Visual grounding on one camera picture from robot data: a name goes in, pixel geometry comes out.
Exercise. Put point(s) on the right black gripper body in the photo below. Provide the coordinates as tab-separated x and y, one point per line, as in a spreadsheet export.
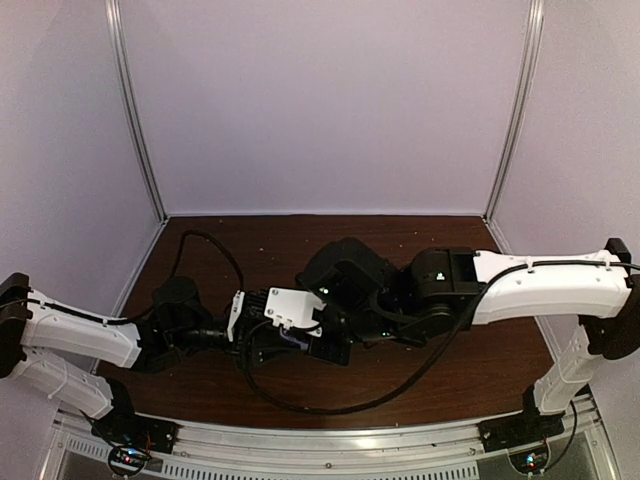
335	354

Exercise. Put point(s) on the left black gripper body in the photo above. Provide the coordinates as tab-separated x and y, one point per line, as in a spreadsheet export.
236	349

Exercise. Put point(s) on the blue oval case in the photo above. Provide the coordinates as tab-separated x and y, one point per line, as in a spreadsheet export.
301	344

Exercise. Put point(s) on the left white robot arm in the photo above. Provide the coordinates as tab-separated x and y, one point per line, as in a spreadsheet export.
35	328

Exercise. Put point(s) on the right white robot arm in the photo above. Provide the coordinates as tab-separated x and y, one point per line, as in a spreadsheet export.
349	292

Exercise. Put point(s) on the left circuit board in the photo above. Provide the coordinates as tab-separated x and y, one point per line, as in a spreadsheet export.
126	460

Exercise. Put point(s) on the circuit board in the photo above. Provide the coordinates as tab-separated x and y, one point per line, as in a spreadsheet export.
530	461
126	460

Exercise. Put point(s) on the right circuit board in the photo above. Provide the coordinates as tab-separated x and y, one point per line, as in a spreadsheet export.
530	461

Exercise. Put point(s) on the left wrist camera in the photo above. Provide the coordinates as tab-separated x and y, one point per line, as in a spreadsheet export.
245	306

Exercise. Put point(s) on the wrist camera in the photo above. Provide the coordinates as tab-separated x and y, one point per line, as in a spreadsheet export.
245	306
287	308

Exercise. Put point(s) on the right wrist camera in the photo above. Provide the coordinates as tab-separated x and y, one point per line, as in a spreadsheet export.
287	308

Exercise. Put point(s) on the front aluminium rail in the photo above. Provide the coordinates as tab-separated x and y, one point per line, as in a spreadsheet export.
451	450

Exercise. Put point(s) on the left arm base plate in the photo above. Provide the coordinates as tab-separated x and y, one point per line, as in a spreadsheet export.
141	432

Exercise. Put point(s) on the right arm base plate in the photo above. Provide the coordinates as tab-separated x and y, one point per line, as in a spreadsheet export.
513	431

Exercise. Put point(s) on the left aluminium frame post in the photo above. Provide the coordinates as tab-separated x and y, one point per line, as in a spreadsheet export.
118	42

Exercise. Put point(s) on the aluminium frame post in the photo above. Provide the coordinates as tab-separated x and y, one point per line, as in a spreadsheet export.
118	42
529	60

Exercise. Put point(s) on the right aluminium frame post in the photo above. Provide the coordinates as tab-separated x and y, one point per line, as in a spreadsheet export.
529	60

